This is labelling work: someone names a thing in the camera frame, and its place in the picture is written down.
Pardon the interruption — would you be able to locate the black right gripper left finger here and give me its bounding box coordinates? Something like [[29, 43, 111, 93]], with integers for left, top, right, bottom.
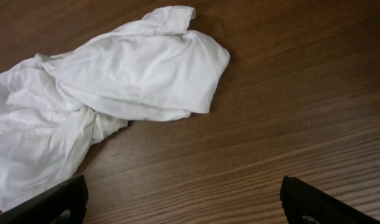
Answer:
[[0, 175, 88, 224]]

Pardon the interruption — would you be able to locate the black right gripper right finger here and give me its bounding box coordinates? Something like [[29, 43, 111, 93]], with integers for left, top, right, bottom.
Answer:
[[280, 176, 380, 224]]

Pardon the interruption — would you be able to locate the white t-shirt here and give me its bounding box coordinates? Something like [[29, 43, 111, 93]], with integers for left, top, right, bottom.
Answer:
[[0, 6, 230, 211]]

